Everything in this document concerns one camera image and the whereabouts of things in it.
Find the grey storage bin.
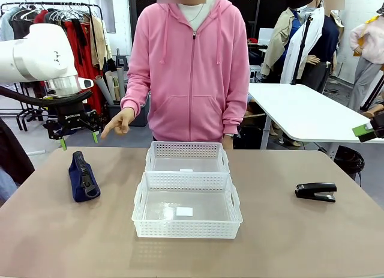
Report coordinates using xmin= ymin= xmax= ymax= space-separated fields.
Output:
xmin=106 ymin=93 xmax=151 ymax=128

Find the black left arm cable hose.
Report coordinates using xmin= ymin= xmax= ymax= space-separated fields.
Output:
xmin=0 ymin=85 xmax=94 ymax=107

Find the white plastic basket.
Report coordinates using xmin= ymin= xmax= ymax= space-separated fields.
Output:
xmin=131 ymin=171 xmax=244 ymax=240
xmin=145 ymin=141 xmax=231 ymax=174

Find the black slanted stand leg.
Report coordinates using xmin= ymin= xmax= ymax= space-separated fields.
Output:
xmin=359 ymin=75 xmax=384 ymax=111

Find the black step stool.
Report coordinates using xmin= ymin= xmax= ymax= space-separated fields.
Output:
xmin=115 ymin=47 xmax=130 ymax=69

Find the red fuzzy garment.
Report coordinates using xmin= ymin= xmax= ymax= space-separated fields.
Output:
xmin=32 ymin=9 xmax=49 ymax=25

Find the white hanging coat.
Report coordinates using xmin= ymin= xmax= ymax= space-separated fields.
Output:
xmin=280 ymin=6 xmax=326 ymax=85

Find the black hanging scarf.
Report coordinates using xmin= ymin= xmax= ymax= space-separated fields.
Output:
xmin=70 ymin=17 xmax=88 ymax=67

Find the black clothes rack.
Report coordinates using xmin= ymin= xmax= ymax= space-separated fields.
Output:
xmin=0 ymin=1 xmax=106 ymax=134

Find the beige paper roll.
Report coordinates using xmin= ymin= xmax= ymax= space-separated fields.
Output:
xmin=104 ymin=70 xmax=120 ymax=102

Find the black coiled cable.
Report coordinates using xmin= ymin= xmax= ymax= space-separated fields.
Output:
xmin=333 ymin=145 xmax=365 ymax=174

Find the mannequin in navy top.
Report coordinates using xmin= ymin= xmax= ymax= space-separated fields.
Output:
xmin=299 ymin=0 xmax=346 ymax=94

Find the grey cardboard tube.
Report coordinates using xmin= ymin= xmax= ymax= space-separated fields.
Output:
xmin=116 ymin=66 xmax=127 ymax=101

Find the white table leg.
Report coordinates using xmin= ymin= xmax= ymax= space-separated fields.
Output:
xmin=259 ymin=115 xmax=272 ymax=150

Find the white background table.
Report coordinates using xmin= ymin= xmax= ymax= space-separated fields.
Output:
xmin=248 ymin=82 xmax=384 ymax=144

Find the navy campus pencil case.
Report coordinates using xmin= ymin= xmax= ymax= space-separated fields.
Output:
xmin=68 ymin=151 xmax=101 ymax=204

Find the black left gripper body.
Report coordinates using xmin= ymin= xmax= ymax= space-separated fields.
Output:
xmin=56 ymin=100 xmax=88 ymax=129

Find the black tripod pole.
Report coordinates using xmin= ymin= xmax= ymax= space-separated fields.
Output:
xmin=290 ymin=14 xmax=314 ymax=86

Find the mannequin in beige coat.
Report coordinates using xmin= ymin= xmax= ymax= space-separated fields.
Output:
xmin=259 ymin=6 xmax=304 ymax=83

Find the person's left forearm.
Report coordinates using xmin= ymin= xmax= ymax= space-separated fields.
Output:
xmin=221 ymin=76 xmax=250 ymax=137

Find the beige hanging garment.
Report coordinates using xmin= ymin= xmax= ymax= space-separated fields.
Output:
xmin=88 ymin=14 xmax=114 ymax=71

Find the red dress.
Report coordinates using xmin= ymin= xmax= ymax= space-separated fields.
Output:
xmin=62 ymin=19 xmax=106 ymax=116

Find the black stapler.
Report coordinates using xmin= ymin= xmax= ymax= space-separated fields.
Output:
xmin=294 ymin=182 xmax=338 ymax=204

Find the person's right forearm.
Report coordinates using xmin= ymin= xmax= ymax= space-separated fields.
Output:
xmin=120 ymin=66 xmax=151 ymax=118

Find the person in pink hoodie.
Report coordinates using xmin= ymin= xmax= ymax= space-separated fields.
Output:
xmin=120 ymin=0 xmax=250 ymax=150

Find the grey paper roll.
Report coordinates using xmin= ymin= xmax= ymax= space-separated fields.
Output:
xmin=94 ymin=74 xmax=115 ymax=106

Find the person's right hand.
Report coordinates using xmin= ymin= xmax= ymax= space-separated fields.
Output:
xmin=100 ymin=107 xmax=136 ymax=140

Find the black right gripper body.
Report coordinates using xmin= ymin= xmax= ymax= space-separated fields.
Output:
xmin=370 ymin=112 xmax=384 ymax=140

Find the mannequin in pink sweater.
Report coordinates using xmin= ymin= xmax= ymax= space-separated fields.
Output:
xmin=347 ymin=15 xmax=384 ymax=112

